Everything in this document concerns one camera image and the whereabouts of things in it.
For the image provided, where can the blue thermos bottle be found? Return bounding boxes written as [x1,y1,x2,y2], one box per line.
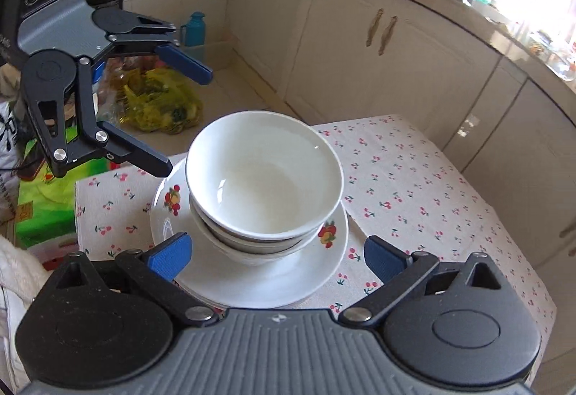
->
[180,11,208,47]

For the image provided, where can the white printed sack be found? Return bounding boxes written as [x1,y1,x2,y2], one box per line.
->
[0,102,25,227]

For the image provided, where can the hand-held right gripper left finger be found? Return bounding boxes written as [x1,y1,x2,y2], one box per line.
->
[45,232,222,326]

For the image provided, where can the bronze cabinet handle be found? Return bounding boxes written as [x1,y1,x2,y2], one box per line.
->
[380,15,399,56]
[365,9,384,47]

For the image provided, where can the yellow plastic bag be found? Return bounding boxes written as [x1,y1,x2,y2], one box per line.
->
[118,68,204,136]

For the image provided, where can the green package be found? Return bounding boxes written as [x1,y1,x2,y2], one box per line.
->
[15,125,115,253]

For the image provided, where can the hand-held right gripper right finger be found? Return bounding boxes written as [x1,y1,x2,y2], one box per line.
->
[337,235,514,326]

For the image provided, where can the person's white jacket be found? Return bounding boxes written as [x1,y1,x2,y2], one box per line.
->
[0,235,51,395]

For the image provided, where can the white pink flower bowl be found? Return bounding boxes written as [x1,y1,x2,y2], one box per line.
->
[190,196,336,255]
[198,219,325,266]
[185,110,345,242]

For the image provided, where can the cherry print tablecloth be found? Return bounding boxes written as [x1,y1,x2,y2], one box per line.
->
[74,114,557,382]

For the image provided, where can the white fruit print plate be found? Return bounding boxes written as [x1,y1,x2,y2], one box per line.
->
[173,278,226,308]
[150,156,350,309]
[182,287,230,312]

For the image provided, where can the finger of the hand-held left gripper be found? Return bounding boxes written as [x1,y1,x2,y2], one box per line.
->
[92,14,214,86]
[24,57,175,179]

